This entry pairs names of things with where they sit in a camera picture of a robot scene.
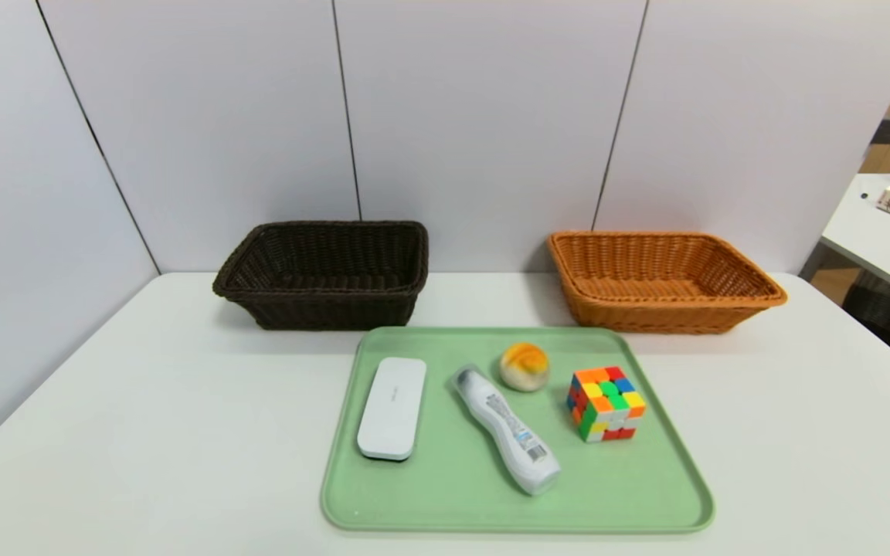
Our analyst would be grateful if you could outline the white labelled bottle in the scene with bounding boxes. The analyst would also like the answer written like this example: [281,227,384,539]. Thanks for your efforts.
[450,364,562,497]

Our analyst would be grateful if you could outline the dark brown wicker basket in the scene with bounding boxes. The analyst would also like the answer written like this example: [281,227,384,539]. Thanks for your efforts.
[212,220,430,331]

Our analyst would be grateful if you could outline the white side table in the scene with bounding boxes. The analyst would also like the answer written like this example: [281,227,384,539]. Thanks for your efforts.
[800,172,890,303]

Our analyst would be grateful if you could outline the round orange white bun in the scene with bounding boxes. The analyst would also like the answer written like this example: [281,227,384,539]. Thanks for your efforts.
[499,342,552,393]

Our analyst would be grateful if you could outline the white rectangular case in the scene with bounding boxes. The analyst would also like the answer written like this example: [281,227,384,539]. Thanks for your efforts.
[357,357,428,463]

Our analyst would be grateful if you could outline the multicoloured puzzle cube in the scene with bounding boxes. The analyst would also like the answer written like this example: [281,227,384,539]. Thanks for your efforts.
[566,366,647,444]

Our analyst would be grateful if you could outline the orange wicker basket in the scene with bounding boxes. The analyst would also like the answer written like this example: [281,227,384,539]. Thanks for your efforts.
[546,230,789,334]

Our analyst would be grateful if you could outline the green plastic tray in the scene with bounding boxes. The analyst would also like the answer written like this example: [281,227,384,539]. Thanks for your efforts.
[320,326,716,535]

